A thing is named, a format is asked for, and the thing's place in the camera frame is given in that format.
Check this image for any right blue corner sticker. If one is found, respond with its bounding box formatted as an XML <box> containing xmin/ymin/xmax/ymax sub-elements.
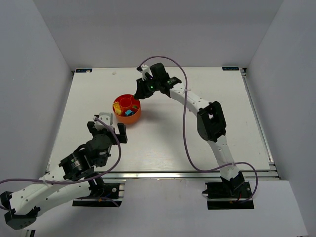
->
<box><xmin>222</xmin><ymin>67</ymin><xmax>239</xmax><ymax>71</ymax></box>

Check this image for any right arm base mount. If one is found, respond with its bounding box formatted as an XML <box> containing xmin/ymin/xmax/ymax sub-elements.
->
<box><xmin>202</xmin><ymin>182</ymin><xmax>254</xmax><ymax>210</ymax></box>

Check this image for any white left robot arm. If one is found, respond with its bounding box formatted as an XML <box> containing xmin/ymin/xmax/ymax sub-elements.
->
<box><xmin>0</xmin><ymin>119</ymin><xmax>127</xmax><ymax>230</ymax></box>

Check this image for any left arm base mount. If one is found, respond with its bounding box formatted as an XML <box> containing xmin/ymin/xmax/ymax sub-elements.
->
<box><xmin>72</xmin><ymin>178</ymin><xmax>125</xmax><ymax>207</ymax></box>

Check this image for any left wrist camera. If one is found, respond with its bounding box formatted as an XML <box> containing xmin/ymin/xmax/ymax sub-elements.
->
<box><xmin>94</xmin><ymin>112</ymin><xmax>113</xmax><ymax>131</ymax></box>

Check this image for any long yellow lego brick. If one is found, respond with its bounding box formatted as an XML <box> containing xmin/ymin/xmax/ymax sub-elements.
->
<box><xmin>113</xmin><ymin>102</ymin><xmax>122</xmax><ymax>115</ymax></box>

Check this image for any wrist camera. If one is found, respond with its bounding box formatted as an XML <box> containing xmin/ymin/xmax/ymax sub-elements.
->
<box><xmin>136</xmin><ymin>64</ymin><xmax>151</xmax><ymax>81</ymax></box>
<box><xmin>94</xmin><ymin>112</ymin><xmax>113</xmax><ymax>131</ymax></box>

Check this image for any aluminium table rail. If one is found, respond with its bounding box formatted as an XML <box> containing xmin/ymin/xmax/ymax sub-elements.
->
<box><xmin>45</xmin><ymin>170</ymin><xmax>281</xmax><ymax>180</ymax></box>

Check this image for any blue corner sticker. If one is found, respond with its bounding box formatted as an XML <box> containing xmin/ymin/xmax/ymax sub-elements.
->
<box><xmin>222</xmin><ymin>67</ymin><xmax>239</xmax><ymax>71</ymax></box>
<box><xmin>75</xmin><ymin>68</ymin><xmax>92</xmax><ymax>73</ymax></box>

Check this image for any white foam board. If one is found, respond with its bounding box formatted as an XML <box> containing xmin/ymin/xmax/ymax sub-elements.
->
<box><xmin>32</xmin><ymin>180</ymin><xmax>307</xmax><ymax>237</ymax></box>

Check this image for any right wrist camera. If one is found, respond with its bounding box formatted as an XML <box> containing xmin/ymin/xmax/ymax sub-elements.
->
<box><xmin>136</xmin><ymin>64</ymin><xmax>151</xmax><ymax>81</ymax></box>

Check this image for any left blue corner sticker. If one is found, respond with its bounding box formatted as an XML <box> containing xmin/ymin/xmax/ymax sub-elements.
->
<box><xmin>75</xmin><ymin>68</ymin><xmax>92</xmax><ymax>73</ymax></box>

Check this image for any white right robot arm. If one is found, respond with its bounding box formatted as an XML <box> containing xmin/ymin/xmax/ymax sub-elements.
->
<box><xmin>134</xmin><ymin>63</ymin><xmax>244</xmax><ymax>196</ymax></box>

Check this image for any orange round divided container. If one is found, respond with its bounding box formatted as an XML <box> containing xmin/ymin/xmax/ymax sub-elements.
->
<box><xmin>112</xmin><ymin>94</ymin><xmax>142</xmax><ymax>125</ymax></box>

